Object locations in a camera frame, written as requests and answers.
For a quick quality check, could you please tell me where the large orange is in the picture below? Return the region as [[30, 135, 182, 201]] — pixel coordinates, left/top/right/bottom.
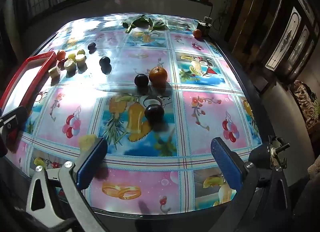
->
[[149, 66, 168, 84]]

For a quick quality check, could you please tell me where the metal clamp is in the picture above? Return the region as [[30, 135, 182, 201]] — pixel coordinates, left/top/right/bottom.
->
[[267, 136, 290, 172]]

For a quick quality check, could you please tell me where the wooden cabinet with glass panels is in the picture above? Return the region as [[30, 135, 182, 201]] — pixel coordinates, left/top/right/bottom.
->
[[225, 0, 320, 85]]

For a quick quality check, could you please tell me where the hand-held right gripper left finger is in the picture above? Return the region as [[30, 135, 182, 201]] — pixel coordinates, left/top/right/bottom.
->
[[25, 137, 110, 232]]

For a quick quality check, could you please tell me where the large green leaf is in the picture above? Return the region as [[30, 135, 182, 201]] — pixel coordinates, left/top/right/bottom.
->
[[122, 14, 150, 33]]

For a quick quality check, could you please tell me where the red rimmed tray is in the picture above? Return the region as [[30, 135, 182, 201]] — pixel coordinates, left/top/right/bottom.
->
[[0, 51, 57, 112]]

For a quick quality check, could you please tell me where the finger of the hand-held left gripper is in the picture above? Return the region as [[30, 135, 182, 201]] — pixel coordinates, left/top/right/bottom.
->
[[0, 106, 28, 136]]

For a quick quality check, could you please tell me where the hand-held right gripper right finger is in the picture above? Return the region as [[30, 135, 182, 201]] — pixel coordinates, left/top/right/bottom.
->
[[210, 137, 295, 232]]

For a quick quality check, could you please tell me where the printed plastic tablecloth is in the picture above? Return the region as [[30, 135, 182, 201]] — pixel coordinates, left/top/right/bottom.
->
[[5, 13, 263, 216]]

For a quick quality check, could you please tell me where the patterned cloth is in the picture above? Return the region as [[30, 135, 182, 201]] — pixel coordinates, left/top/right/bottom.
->
[[291, 80, 320, 135]]

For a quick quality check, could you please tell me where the dark small box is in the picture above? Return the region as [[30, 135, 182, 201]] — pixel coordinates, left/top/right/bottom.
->
[[196, 17, 213, 38]]

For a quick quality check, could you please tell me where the small green leaf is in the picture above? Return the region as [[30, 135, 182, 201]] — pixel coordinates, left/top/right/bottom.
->
[[149, 19, 167, 32]]

